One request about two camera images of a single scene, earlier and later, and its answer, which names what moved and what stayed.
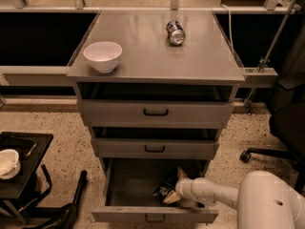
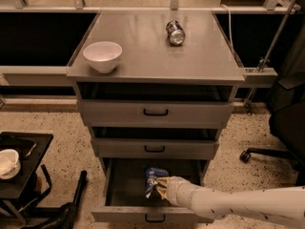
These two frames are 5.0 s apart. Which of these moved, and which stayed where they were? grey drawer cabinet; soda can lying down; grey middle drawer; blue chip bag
Moved: blue chip bag
Stayed: grey drawer cabinet; grey middle drawer; soda can lying down
